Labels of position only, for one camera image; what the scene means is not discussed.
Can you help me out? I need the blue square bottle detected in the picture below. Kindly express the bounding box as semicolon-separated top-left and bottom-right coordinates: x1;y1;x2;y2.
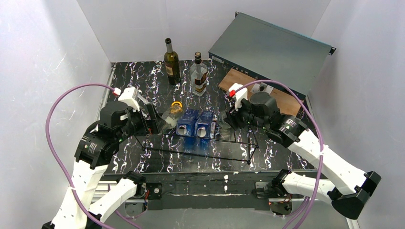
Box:
194;111;214;149
176;109;199;149

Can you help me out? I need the dark green wine bottle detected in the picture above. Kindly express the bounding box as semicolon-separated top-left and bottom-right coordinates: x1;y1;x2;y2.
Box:
164;38;181;85

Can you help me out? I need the metal bracket on board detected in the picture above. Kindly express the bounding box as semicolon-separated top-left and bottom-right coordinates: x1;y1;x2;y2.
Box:
258;83;274;94

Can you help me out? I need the square whisky bottle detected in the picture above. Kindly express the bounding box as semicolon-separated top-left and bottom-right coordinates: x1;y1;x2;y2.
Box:
189;52;208;96

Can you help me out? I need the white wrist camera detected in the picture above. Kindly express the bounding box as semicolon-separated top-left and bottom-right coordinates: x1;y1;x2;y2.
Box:
228;83;248;111
113;87;141;111

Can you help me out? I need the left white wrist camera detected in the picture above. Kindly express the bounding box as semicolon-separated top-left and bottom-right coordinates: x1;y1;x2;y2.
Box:
113;87;141;111

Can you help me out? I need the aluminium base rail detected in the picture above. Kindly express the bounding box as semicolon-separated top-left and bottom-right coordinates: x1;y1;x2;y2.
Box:
92;178;336;203

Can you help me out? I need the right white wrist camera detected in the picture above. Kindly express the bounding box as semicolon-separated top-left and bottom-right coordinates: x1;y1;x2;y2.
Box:
228;83;248;111

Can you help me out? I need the grey rack server unit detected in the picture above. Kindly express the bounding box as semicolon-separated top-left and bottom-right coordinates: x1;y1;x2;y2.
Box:
208;12;336;99

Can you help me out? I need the black wire wine rack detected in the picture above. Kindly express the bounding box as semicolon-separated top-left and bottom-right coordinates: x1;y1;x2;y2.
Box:
136;129;259;164

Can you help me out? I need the wooden board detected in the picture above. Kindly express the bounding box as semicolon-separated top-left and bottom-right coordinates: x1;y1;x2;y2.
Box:
219;69;301;116

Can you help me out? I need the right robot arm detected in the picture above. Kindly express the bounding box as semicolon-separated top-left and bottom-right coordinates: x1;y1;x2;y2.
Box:
225;90;382;219

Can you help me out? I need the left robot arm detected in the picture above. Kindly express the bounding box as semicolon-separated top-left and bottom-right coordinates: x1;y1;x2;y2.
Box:
42;99;151;229

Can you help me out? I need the tall clear glass bottle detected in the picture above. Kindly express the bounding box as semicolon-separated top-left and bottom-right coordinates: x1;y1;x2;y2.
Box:
216;111;232;140

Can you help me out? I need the yellow tape measure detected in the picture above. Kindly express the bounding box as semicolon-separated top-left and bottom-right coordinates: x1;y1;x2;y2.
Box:
171;101;182;107

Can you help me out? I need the clear bottle with dark label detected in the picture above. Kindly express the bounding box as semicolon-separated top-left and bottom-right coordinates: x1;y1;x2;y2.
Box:
161;105;183;132

